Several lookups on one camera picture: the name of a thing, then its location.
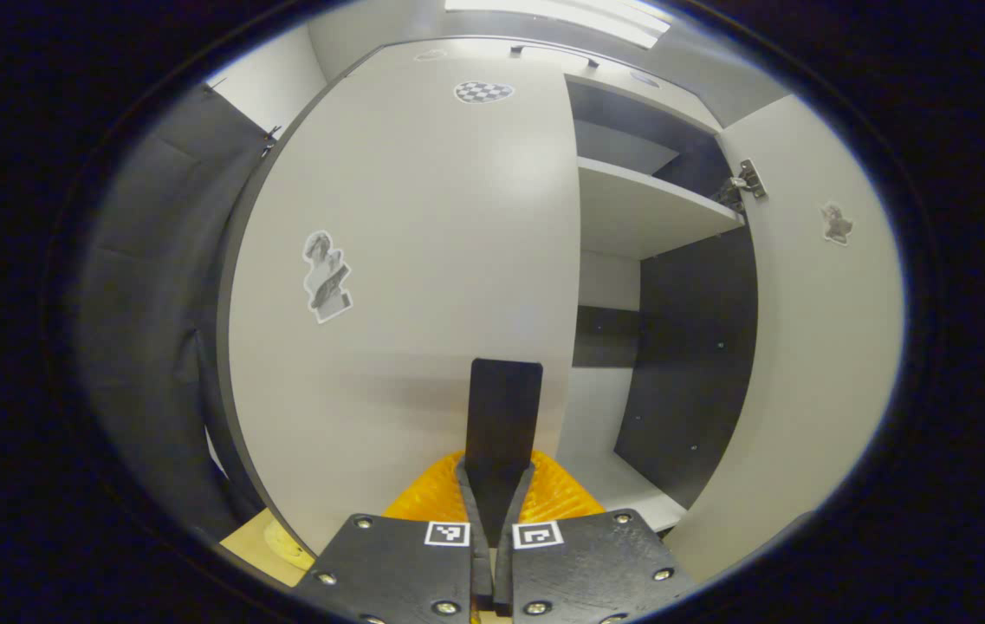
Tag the black cloth clip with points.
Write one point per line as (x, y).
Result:
(215, 84)
(271, 139)

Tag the long ceiling light panel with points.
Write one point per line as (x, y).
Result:
(561, 16)

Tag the grey double-door shoe cabinet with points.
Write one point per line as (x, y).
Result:
(691, 364)

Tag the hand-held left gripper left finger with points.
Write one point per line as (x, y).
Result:
(479, 555)

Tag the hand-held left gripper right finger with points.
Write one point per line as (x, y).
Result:
(508, 555)

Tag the white cabinet shelf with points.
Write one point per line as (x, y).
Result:
(622, 490)
(639, 212)

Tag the metal door hinge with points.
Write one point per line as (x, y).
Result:
(748, 179)

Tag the yellow plush toy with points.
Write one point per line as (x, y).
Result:
(284, 542)

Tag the grey cabinet door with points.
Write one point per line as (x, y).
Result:
(813, 364)
(423, 217)

